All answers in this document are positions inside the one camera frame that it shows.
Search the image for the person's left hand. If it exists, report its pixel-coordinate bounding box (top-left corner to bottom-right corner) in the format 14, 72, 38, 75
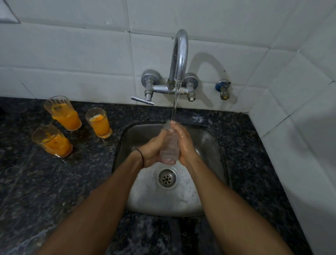
137, 128, 176, 168

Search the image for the person's right hand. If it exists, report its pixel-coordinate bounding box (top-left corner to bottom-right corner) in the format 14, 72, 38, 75
170, 120, 202, 168

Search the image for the clear drinking glass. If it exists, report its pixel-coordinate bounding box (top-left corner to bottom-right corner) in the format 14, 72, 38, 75
160, 120, 180, 165

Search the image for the person's right forearm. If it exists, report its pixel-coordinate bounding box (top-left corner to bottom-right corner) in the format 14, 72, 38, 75
184, 157, 294, 255

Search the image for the person's left forearm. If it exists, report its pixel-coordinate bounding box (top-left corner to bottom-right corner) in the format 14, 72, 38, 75
35, 150, 144, 255

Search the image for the sink drain strainer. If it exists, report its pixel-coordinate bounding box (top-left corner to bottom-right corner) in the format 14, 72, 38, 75
157, 168, 177, 188

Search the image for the steel sink basin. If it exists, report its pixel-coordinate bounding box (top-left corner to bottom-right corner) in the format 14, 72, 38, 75
112, 123, 228, 217

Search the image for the black wrist band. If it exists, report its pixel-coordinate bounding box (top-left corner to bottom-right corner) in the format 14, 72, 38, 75
134, 149, 144, 168

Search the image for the stream of running water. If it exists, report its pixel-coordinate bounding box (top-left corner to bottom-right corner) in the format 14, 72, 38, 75
171, 81, 181, 123

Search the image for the small glass of orange juice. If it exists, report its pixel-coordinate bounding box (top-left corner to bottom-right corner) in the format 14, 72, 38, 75
85, 107, 113, 139

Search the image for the tall glass of orange juice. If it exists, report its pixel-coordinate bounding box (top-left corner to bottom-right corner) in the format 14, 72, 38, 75
44, 96, 82, 132

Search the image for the tilted glass of orange juice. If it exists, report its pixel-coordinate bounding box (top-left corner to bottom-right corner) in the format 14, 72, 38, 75
32, 125, 73, 158

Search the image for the chrome wall faucet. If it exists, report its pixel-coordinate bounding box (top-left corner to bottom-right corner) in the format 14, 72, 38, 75
131, 29, 199, 106

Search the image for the blue-capped brass wall valve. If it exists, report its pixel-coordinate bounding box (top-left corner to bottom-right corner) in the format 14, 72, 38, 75
215, 80, 231, 100

